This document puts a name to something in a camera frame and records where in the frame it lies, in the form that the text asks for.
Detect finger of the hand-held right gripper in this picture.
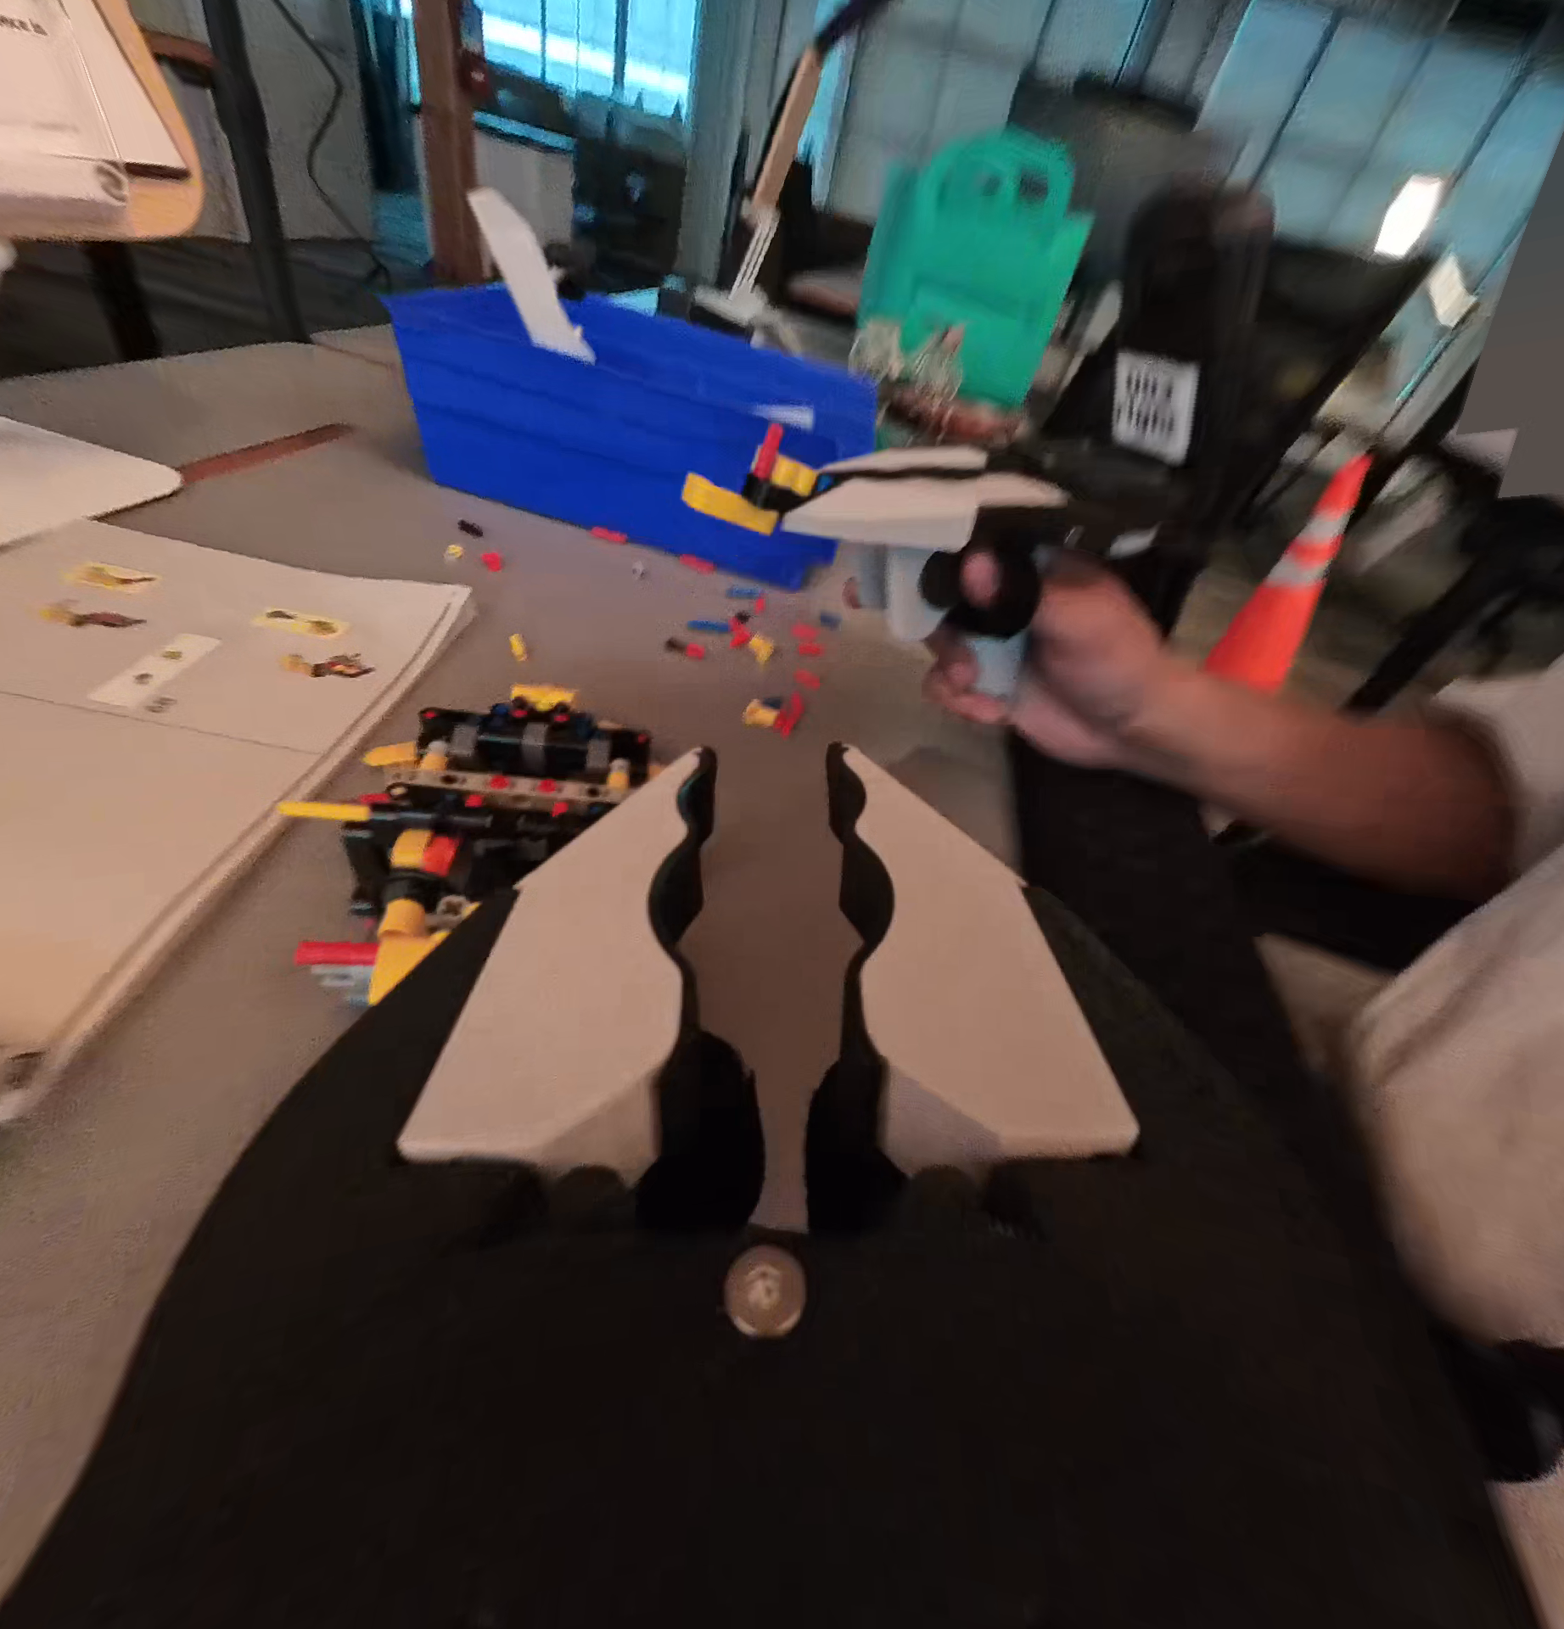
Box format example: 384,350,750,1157
778,471,1072,553
817,442,990,485

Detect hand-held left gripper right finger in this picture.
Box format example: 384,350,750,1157
824,742,1142,1165

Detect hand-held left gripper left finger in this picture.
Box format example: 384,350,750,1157
395,746,719,1172

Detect yellow lego angled beam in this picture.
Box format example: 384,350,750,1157
678,471,785,537

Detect lego car model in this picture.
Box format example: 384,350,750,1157
275,683,665,1011

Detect scattered small lego pieces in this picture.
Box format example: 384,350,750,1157
440,512,850,742

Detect lego instruction booklet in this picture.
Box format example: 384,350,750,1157
0,518,479,1124

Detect person's right hand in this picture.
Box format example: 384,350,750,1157
918,549,1179,773

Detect teal container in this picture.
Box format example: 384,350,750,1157
856,126,1097,410

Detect orange traffic cone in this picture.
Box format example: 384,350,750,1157
1201,453,1376,697

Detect desk lamp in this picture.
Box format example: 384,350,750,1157
690,0,887,334

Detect blue plastic bin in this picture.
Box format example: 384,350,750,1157
382,282,881,592

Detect white paper slip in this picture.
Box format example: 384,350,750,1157
466,186,594,366

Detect printed instruction sheet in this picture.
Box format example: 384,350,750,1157
0,0,187,182

